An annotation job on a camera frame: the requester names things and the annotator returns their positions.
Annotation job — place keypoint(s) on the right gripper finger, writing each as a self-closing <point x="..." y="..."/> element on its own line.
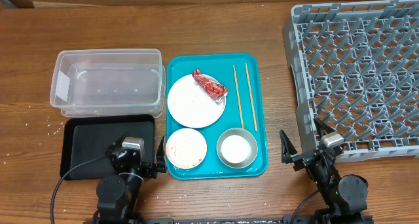
<point x="288" y="150"/>
<point x="324" y="131"/>

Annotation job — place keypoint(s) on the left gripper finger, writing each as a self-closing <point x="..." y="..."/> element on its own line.
<point x="119" y="142"/>
<point x="160" y="159"/>

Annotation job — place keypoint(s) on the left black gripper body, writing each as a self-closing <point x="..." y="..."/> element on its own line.
<point x="148" y="169"/>

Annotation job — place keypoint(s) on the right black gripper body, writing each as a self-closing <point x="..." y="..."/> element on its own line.
<point x="323" y="172"/>

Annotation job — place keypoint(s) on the grey metal bowl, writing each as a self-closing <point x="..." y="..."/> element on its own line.
<point x="248" y="137"/>

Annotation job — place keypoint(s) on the large white round plate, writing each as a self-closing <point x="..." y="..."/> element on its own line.
<point x="190" y="106"/>

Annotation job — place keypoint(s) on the wooden chopstick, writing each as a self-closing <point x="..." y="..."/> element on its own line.
<point x="238" y="97"/>
<point x="251" y="98"/>

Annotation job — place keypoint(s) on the red snack wrapper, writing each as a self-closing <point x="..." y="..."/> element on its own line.
<point x="215" y="90"/>

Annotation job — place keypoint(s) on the white cup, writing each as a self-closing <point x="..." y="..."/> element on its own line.
<point x="235" y="149"/>

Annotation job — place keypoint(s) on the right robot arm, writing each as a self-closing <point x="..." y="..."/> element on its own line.
<point x="345" y="197"/>

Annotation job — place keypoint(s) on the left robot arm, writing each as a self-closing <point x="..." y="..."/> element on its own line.
<point x="118" y="193"/>

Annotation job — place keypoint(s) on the black food waste tray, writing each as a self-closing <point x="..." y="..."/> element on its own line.
<point x="86" y="141"/>

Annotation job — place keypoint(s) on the clear plastic waste bin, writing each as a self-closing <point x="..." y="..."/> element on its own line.
<point x="108" y="82"/>

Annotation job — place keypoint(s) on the grey dishwasher rack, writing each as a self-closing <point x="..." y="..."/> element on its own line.
<point x="355" y="67"/>

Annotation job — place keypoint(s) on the teal plastic serving tray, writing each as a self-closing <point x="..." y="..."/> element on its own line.
<point x="219" y="67"/>

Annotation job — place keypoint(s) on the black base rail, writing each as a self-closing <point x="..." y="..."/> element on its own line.
<point x="229" y="220"/>

